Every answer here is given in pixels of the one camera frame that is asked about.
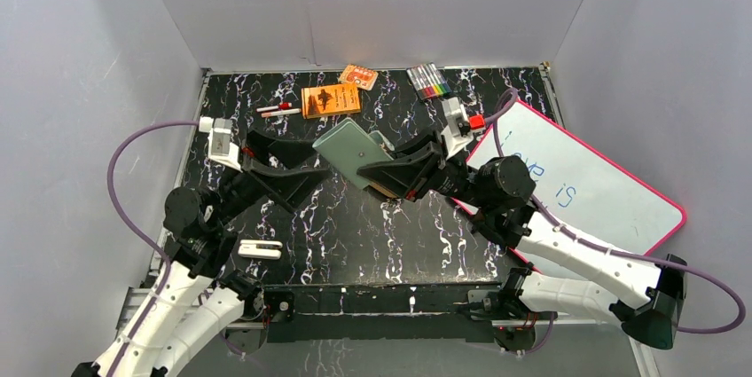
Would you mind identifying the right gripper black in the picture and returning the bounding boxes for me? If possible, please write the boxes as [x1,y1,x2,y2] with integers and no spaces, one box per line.
[357,127,490,209]

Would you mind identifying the tan oval tray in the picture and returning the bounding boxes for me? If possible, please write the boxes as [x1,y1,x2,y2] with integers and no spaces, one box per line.
[366,185,395,200]

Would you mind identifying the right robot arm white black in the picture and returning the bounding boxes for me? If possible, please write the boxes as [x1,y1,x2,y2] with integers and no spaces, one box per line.
[356,133,687,350]

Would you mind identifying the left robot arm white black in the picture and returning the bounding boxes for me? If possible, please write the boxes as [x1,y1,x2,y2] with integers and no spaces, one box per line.
[73,129,331,376]

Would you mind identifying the small orange card pack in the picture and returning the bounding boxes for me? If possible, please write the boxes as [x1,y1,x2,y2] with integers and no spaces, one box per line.
[338,64,379,90]

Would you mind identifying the white marker pen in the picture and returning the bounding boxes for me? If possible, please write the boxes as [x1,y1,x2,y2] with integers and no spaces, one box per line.
[261,108,302,118]

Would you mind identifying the red capped marker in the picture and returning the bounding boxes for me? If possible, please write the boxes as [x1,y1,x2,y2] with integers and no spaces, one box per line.
[256,102,292,113]

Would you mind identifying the orange book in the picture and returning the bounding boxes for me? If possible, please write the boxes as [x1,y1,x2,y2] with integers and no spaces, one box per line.
[301,83,362,119]

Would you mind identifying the coloured marker set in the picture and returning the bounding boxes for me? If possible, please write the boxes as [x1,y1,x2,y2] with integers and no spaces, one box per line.
[406,62,452,102]

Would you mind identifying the white whiteboard eraser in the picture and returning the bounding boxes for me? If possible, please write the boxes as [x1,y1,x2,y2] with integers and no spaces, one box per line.
[238,240,283,260]

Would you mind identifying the pink framed whiteboard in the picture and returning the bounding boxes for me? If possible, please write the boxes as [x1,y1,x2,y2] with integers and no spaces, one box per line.
[467,101,687,255]

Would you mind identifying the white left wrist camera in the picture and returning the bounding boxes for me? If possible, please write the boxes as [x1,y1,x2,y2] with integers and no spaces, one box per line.
[199,116,242,171]

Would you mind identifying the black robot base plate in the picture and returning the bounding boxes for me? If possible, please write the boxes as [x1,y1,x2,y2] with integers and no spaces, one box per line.
[222,282,557,352]

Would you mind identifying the aluminium frame rail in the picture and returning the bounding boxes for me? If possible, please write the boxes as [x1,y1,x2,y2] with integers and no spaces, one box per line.
[106,285,661,377]

